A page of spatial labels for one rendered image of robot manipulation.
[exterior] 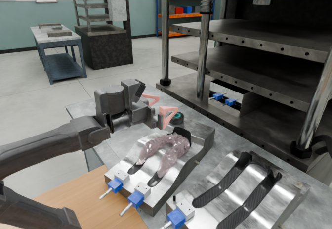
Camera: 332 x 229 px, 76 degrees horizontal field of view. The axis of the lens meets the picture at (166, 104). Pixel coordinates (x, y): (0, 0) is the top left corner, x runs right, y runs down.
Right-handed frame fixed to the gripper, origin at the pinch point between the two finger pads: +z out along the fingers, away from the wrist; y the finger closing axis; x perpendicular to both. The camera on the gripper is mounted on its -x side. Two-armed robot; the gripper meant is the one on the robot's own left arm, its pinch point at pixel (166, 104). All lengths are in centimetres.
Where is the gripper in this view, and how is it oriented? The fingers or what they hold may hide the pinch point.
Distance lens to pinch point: 68.2
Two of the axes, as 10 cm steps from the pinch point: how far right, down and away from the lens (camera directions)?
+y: -6.2, -3.7, 7.0
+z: 7.9, -2.7, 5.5
